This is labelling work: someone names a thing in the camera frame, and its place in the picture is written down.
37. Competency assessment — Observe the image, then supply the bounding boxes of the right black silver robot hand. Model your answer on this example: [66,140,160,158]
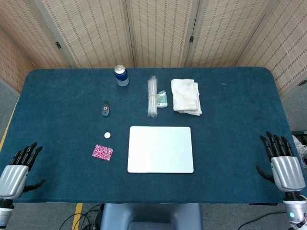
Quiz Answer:
[256,131,305,192]

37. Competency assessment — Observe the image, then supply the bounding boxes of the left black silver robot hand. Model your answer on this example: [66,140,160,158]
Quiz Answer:
[0,142,46,200]

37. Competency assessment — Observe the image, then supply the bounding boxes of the pink patterned card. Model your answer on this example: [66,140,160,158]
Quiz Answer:
[92,144,114,162]

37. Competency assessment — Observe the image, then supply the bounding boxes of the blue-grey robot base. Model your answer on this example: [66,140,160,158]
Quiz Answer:
[99,203,204,230]

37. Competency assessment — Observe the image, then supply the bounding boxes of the white rectangular board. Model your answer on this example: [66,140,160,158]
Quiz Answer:
[127,126,194,174]

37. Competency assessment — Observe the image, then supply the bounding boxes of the white shoe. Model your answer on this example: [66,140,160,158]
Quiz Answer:
[292,135,307,166]

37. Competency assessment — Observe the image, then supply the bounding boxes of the blue tablecloth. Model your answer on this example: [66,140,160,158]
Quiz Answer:
[0,67,305,205]

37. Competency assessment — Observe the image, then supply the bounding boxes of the white folded towel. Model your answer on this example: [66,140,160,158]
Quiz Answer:
[170,79,202,116]

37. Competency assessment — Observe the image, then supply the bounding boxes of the green white small packet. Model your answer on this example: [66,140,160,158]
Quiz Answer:
[157,90,168,108]

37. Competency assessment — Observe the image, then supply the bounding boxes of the blue soda can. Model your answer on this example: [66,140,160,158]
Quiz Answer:
[114,64,130,87]

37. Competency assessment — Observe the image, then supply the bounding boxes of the clear straw bundle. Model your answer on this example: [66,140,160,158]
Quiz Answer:
[147,75,159,118]

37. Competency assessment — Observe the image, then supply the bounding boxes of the bamboo folding screen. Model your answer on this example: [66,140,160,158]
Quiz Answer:
[0,0,307,100]

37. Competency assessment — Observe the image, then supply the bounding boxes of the black floor cable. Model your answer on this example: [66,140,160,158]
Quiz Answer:
[239,212,288,230]

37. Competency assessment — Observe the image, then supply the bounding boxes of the black floor cables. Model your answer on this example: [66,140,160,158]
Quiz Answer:
[59,204,104,230]

